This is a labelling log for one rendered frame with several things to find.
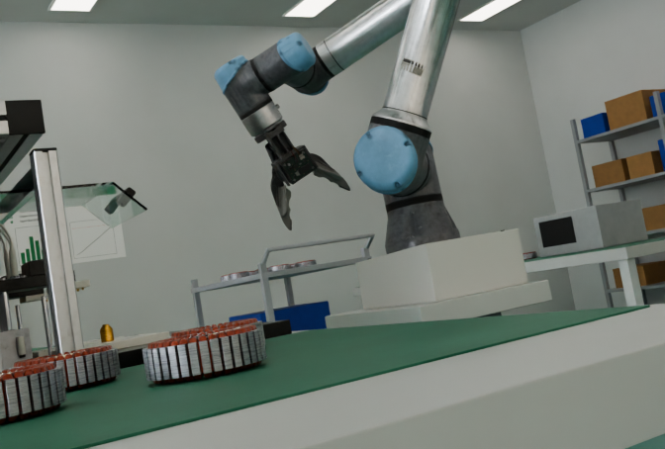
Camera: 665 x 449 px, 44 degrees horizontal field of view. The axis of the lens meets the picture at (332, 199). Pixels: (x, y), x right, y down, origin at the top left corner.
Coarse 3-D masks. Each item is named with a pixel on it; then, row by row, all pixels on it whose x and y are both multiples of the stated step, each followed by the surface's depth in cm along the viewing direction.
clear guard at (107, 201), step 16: (0, 192) 141; (64, 192) 151; (80, 192) 154; (96, 192) 157; (112, 192) 155; (32, 208) 163; (96, 208) 168; (112, 208) 163; (128, 208) 158; (144, 208) 154; (112, 224) 172
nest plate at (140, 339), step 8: (128, 336) 137; (136, 336) 128; (144, 336) 124; (152, 336) 124; (160, 336) 125; (168, 336) 125; (88, 344) 130; (96, 344) 122; (104, 344) 120; (112, 344) 121; (120, 344) 122; (128, 344) 122; (136, 344) 123
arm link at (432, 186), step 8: (432, 152) 166; (432, 160) 162; (432, 168) 161; (432, 176) 161; (424, 184) 158; (432, 184) 161; (416, 192) 159; (424, 192) 159; (432, 192) 160; (440, 192) 163; (384, 200) 164; (392, 200) 161; (400, 200) 160
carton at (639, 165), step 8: (648, 152) 752; (656, 152) 754; (632, 160) 768; (640, 160) 760; (648, 160) 753; (656, 160) 752; (632, 168) 768; (640, 168) 761; (648, 168) 754; (656, 168) 750; (632, 176) 769; (640, 176) 762
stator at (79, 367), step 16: (64, 352) 92; (80, 352) 85; (96, 352) 86; (112, 352) 87; (64, 368) 83; (80, 368) 83; (96, 368) 84; (112, 368) 86; (80, 384) 83; (96, 384) 85
